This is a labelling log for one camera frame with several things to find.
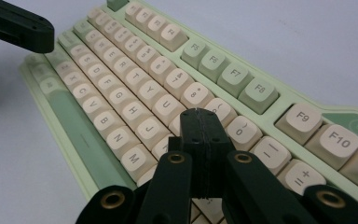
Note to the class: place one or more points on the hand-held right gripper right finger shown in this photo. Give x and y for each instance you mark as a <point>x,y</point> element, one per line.
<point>216,143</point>

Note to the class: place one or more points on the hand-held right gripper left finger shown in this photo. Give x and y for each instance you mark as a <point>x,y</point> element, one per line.
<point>195,137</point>

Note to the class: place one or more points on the green and cream keyboard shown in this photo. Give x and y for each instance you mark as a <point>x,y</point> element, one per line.
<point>130,84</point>

